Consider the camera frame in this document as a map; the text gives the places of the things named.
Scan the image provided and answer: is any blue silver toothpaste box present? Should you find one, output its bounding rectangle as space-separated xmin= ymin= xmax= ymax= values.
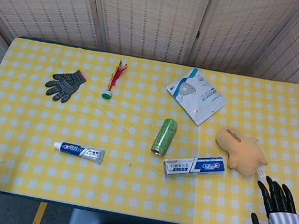
xmin=161 ymin=146 xmax=228 ymax=187

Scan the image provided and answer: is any blue white toothpaste tube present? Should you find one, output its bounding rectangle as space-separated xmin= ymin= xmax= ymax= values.
xmin=51 ymin=140 xmax=106 ymax=166

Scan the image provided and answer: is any colourful feather shuttlecock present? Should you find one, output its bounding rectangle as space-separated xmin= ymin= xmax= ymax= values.
xmin=100 ymin=57 xmax=130 ymax=103

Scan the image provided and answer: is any yellow plush toy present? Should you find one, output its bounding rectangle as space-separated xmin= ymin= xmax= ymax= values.
xmin=209 ymin=125 xmax=274 ymax=180

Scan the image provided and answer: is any grey knitted work glove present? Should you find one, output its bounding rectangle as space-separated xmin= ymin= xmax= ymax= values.
xmin=42 ymin=64 xmax=89 ymax=107

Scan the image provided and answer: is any white face mask package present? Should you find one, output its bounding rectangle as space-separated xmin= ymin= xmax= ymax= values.
xmin=160 ymin=63 xmax=233 ymax=130

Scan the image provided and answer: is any green drink can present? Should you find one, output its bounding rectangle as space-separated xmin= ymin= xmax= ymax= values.
xmin=150 ymin=116 xmax=179 ymax=158

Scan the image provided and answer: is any yellow white checkered tablecloth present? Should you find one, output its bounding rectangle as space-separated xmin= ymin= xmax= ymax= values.
xmin=0 ymin=32 xmax=299 ymax=224

